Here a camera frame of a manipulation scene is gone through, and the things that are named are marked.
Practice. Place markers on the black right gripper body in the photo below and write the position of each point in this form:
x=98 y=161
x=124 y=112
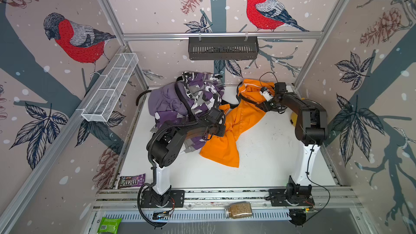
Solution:
x=272 y=103

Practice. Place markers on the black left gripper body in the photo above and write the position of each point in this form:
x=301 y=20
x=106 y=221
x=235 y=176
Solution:
x=219 y=130

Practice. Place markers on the black belt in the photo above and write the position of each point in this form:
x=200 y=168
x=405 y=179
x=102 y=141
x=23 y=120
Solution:
x=140 y=96
x=250 y=100
x=191 y=90

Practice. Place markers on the orange trousers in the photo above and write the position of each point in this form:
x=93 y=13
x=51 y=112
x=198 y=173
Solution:
x=223 y=150

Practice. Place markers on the purple camouflage trousers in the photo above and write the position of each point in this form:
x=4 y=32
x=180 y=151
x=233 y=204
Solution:
x=215 y=88

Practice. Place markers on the lilac purple trousers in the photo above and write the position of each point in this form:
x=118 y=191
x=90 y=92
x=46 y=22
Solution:
x=165 y=105

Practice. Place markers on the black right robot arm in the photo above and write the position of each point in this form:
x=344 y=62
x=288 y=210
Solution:
x=311 y=130

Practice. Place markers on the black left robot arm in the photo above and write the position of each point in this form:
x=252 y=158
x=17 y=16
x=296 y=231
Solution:
x=156 y=200

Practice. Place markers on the jar of brown grains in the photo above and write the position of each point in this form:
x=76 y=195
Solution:
x=239 y=210

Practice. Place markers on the purple candy packet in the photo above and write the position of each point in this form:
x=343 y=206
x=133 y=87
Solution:
x=126 y=182

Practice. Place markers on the green wipes packet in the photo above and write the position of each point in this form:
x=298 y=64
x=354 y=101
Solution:
x=109 y=225

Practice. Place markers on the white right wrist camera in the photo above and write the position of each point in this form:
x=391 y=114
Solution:
x=267 y=93

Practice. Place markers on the black hanging wire basket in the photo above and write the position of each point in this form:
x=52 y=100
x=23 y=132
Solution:
x=223 y=48

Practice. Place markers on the white wire mesh shelf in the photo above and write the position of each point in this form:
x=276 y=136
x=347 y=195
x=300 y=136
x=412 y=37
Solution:
x=104 y=100

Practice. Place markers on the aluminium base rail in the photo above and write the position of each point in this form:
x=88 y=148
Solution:
x=211 y=204

